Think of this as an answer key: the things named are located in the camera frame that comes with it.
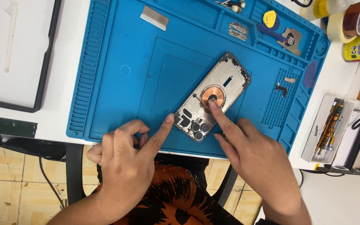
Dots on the brown tape roll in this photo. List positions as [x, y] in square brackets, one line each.
[350, 18]

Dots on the black table leg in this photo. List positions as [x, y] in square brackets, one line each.
[225, 186]
[74, 175]

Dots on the paper razor blade packet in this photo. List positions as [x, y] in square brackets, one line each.
[238, 31]

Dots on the metal shield with label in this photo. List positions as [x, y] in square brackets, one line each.
[290, 40]

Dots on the person's right hand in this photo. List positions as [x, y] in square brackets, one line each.
[261, 165]

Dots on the small metal tab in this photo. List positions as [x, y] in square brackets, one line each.
[289, 80]

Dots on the black plastic bag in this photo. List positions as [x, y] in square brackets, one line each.
[20, 147]

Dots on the white tool box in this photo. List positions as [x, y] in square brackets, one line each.
[312, 137]

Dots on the yellow opening pick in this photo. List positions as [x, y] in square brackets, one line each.
[269, 18]

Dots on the purple plastic pick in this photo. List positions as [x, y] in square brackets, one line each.
[310, 75]

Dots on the flat metal scraper blade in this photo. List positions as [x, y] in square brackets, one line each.
[154, 17]

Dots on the dark green strip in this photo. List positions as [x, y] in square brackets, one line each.
[8, 126]

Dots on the silver phone back housing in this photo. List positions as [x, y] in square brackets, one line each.
[227, 73]

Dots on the small brass tool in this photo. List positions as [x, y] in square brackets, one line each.
[227, 140]

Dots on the beige masking tape roll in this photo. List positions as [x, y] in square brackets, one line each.
[334, 29]

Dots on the blue silicone repair mat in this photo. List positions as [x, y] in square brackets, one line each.
[120, 93]

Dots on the white board with black frame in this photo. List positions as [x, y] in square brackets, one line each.
[14, 53]

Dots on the small black flex part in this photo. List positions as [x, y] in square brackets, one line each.
[282, 89]

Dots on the person's left hand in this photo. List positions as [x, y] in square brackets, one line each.
[123, 162]

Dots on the bundle of small hand tools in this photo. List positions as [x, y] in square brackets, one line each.
[233, 5]

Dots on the orange coiled tools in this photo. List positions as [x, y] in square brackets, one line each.
[329, 128]

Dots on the orange and black shirt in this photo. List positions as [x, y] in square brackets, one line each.
[173, 200]

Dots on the blue plastic pry tool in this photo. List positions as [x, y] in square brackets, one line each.
[269, 32]

